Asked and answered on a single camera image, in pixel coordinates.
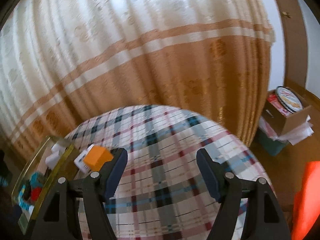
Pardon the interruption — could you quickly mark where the red toy block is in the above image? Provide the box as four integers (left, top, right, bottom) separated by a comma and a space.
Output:
30, 187, 42, 203

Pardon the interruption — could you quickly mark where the white rounded box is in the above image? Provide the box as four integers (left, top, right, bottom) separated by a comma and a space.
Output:
46, 142, 66, 170

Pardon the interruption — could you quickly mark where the round cookie tin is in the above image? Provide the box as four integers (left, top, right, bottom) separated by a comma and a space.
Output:
275, 86, 304, 113

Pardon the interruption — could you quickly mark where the orange cloth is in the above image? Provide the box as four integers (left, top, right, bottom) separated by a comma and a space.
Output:
291, 161, 319, 239

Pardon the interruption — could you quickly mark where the orange cube block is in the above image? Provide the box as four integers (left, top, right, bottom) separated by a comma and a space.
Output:
84, 145, 113, 171

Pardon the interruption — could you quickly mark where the blue puzzle toy tray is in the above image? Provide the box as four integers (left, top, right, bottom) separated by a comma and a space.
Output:
17, 182, 31, 211

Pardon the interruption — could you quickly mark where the plaid tablecloth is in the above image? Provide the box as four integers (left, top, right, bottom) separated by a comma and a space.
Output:
67, 105, 267, 239

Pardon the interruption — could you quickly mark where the teal waste bin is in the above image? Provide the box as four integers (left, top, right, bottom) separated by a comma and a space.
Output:
256, 129, 289, 156

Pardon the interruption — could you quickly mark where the red snack package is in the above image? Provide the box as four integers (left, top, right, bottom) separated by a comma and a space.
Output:
267, 93, 291, 116

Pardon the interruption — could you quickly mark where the brown wooden door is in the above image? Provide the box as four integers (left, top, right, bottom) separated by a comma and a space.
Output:
276, 0, 308, 92

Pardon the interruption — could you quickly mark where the teal toy brick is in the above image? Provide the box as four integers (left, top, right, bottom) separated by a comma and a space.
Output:
29, 172, 47, 189

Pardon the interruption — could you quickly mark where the cardboard box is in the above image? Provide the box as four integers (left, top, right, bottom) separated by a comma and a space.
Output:
262, 87, 311, 136

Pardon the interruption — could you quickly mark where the small white barcode box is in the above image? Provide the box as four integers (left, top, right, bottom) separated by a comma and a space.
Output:
74, 144, 94, 174

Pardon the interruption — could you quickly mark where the gold metal tin tray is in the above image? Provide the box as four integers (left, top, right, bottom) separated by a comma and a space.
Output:
11, 136, 79, 235

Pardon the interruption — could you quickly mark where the cream and tan curtain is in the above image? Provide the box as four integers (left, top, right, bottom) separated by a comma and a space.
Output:
1, 0, 272, 159

